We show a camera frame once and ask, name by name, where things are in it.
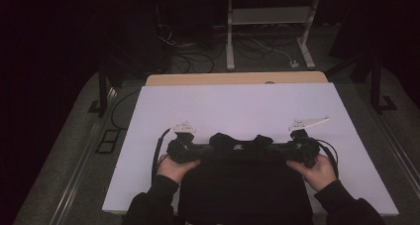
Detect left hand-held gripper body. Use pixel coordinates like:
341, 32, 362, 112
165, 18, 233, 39
166, 121, 199, 165

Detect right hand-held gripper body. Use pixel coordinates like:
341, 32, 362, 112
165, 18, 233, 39
284, 116, 331, 169

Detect black tank top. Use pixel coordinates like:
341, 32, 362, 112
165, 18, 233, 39
177, 132, 314, 225

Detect person's left hand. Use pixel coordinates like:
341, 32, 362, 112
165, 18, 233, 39
156, 154, 201, 184

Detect person's right hand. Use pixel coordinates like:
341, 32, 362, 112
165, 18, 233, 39
285, 153, 338, 193

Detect white board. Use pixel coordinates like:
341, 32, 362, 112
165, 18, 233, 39
102, 82, 399, 217

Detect black metal stand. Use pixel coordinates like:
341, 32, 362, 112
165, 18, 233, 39
87, 61, 116, 118
368, 51, 399, 115

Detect left hand-held gripper cable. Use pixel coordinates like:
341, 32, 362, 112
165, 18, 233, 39
151, 128, 172, 186

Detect thin black looped cable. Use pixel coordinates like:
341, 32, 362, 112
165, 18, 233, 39
110, 89, 142, 131

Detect white plug with cable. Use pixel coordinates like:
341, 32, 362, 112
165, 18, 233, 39
251, 36, 300, 69

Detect black cables bundle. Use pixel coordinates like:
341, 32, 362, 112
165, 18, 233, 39
157, 23, 219, 74

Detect metal floor rail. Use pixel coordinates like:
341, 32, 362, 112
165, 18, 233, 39
49, 85, 118, 225
358, 85, 420, 199

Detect grey metal desk frame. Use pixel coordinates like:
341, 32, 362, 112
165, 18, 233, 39
226, 0, 321, 71

